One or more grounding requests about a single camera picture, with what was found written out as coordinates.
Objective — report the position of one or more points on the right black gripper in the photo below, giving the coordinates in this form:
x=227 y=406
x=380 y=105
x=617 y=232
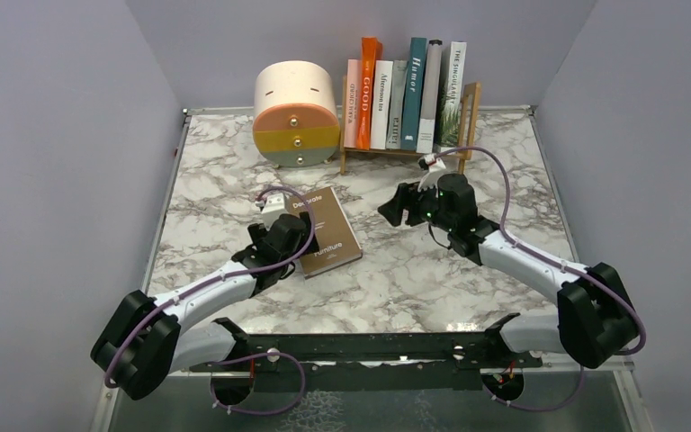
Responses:
x=406 y=198

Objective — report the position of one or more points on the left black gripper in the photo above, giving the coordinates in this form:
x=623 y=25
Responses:
x=306 y=234

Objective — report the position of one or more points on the brown decorate furniture book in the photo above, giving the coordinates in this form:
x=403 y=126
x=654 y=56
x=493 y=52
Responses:
x=337 y=242

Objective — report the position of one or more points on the grey white cover book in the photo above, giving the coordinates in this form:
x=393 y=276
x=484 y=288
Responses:
x=426 y=126

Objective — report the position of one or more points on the grey landscape cover book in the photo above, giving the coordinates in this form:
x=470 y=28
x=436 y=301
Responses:
x=398 y=82

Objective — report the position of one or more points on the palm leaf cover book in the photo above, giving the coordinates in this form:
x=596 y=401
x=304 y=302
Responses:
x=447 y=121

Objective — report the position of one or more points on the dark teal book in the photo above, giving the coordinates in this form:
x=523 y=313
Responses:
x=413 y=93

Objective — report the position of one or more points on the pink flower cover book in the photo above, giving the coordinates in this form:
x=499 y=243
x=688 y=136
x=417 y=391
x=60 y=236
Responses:
x=351 y=102

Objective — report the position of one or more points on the orange fashion show book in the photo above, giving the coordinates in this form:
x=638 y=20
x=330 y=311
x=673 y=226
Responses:
x=371 y=50

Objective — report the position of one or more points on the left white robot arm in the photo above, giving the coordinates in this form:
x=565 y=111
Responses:
x=149 y=337

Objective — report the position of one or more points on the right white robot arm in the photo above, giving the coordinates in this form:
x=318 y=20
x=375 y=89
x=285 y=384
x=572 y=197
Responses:
x=594 y=319

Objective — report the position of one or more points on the cream and orange bread box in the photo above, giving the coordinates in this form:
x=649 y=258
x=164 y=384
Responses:
x=295 y=122

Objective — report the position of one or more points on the wooden book rack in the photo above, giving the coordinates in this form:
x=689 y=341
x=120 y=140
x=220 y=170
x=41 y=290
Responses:
x=471 y=96

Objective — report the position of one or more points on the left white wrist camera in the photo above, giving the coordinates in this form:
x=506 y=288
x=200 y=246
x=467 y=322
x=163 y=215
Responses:
x=272 y=207

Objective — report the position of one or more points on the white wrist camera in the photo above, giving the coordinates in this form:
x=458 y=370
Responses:
x=434 y=167
x=272 y=207

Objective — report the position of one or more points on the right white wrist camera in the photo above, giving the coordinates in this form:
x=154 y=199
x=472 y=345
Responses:
x=434 y=167

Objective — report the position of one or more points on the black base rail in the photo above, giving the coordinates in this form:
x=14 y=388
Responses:
x=364 y=362

